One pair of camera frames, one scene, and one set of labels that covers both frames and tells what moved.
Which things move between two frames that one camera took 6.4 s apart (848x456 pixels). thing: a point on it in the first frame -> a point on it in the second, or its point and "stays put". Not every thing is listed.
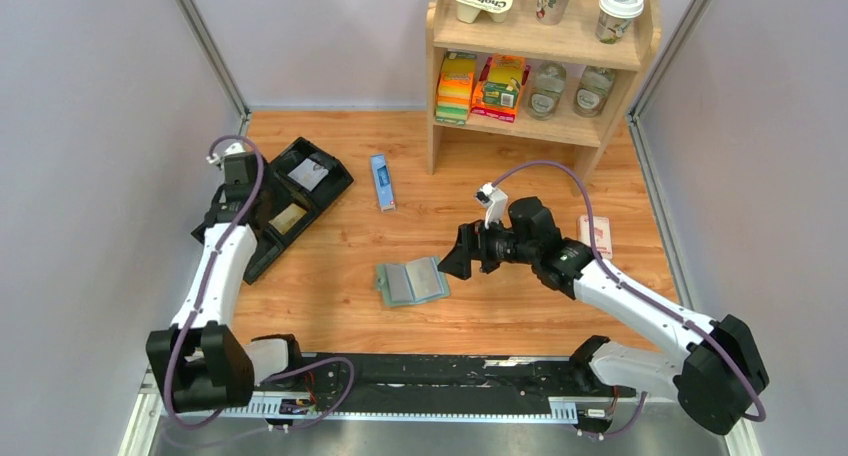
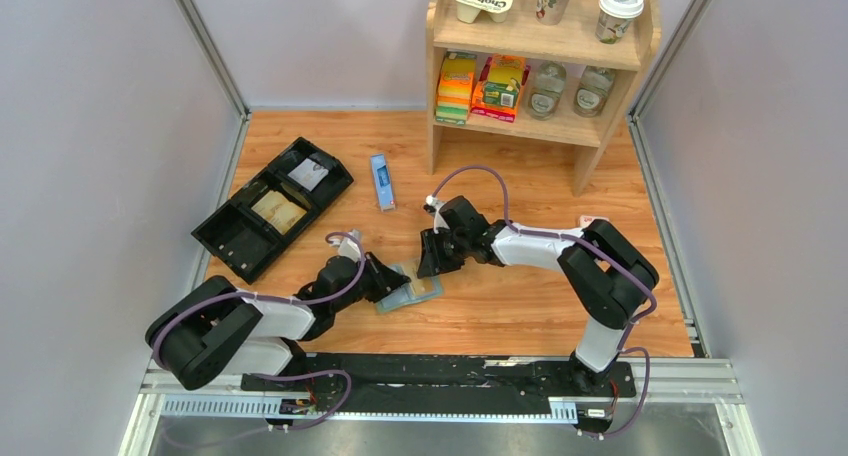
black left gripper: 268,178 -> 391,277
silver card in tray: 309,174 stays put
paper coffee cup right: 619,5 stays put
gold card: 287,219 stays put
